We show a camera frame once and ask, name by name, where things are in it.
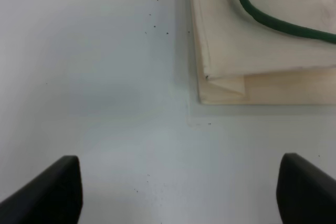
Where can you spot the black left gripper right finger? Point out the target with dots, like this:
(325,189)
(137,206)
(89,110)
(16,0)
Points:
(304,193)

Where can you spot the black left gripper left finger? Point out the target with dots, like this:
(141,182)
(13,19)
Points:
(54,196)

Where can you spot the white linen bag green handles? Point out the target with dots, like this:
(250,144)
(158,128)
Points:
(240,61)

